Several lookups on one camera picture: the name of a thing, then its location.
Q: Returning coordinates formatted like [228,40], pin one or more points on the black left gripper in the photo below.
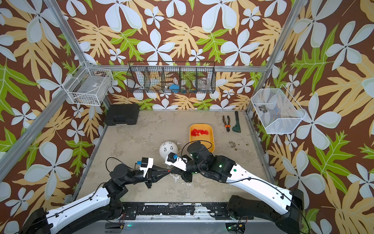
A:
[150,177]

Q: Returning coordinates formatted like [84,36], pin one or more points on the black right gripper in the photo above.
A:
[187,178]

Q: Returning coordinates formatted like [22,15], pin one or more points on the white dome screw fixture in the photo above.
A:
[166,148]

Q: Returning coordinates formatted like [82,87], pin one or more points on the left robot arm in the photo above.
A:
[103,203]

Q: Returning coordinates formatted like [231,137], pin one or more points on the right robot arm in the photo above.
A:
[276,204]

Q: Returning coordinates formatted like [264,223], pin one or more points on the pile of red sleeves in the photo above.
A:
[199,132]

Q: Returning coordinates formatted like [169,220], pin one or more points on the yellow plastic tray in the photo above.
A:
[207,141]

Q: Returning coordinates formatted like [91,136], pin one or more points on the green pipe wrench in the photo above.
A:
[236,128]

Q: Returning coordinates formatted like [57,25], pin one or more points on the black plastic tool case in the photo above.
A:
[122,114]

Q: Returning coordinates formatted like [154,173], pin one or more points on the white mesh basket right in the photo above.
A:
[278,110]

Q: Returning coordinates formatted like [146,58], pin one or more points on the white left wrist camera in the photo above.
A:
[145,164]

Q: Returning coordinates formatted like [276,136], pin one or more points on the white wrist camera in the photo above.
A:
[145,164]
[174,160]

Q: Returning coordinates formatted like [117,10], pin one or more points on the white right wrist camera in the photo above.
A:
[174,160]

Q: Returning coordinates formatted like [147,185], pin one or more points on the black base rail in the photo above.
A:
[213,210]

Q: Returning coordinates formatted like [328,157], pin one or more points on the orange handled pliers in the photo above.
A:
[226,121]

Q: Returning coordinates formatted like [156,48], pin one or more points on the black wire basket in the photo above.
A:
[172,77]

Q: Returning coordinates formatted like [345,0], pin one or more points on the white wire basket left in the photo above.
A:
[89,85]

